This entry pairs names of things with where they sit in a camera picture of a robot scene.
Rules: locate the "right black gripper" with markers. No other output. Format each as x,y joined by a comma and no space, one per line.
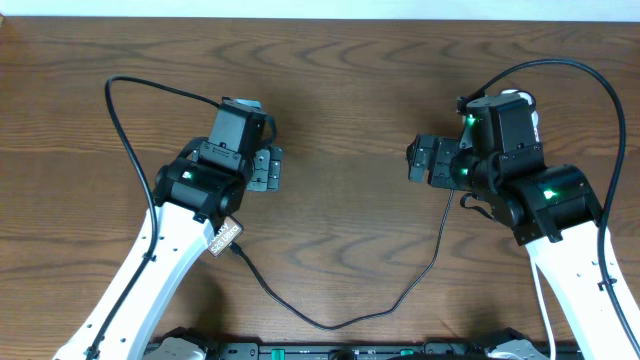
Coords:
418,155

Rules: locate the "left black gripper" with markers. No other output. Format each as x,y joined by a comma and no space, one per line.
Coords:
268,176

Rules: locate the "Galaxy smartphone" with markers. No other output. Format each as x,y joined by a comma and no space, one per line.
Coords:
225,236

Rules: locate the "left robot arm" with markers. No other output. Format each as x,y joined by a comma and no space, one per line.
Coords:
193,202

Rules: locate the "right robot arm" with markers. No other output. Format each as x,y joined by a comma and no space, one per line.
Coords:
552,211

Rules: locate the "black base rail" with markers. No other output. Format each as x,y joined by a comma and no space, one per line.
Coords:
182,343

